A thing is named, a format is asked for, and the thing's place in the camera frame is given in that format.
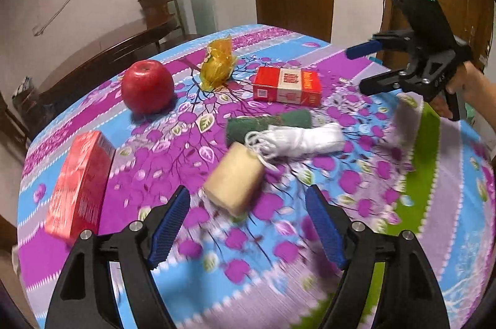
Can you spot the plastic bag with clutter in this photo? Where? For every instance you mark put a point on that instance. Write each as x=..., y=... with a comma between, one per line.
x=24, y=87

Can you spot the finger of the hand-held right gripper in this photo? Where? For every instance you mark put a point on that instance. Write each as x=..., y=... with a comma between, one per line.
x=362, y=49
x=381, y=81

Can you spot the wooden chair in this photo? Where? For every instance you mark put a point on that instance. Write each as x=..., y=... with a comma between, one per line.
x=159, y=7

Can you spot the red cigarette box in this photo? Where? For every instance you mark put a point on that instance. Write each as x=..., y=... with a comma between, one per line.
x=286, y=85

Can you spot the long wooden bench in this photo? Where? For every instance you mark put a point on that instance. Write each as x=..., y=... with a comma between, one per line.
x=100, y=58

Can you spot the red rectangular carton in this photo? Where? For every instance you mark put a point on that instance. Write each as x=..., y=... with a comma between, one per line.
x=81, y=182

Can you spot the red apple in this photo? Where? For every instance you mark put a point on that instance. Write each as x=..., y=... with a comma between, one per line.
x=147, y=87

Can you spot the yellow crumpled plastic wrapper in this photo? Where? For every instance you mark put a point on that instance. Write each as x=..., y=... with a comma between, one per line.
x=219, y=65

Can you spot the green rolled cloth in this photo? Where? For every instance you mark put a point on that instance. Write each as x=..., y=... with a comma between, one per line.
x=248, y=125

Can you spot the person's right hand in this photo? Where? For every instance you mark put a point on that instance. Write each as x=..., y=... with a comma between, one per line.
x=471, y=83

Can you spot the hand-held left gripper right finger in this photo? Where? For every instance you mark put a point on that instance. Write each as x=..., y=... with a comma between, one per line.
x=325, y=230

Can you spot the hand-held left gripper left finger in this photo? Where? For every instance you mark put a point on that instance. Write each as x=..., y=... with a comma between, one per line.
x=168, y=230

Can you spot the purple leaf print tablecloth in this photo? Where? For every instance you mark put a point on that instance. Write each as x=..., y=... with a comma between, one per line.
x=387, y=166

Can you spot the person's right forearm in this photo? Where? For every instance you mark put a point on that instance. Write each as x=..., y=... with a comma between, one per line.
x=491, y=89

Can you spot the yellow sponge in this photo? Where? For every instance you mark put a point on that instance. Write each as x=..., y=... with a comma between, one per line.
x=232, y=178

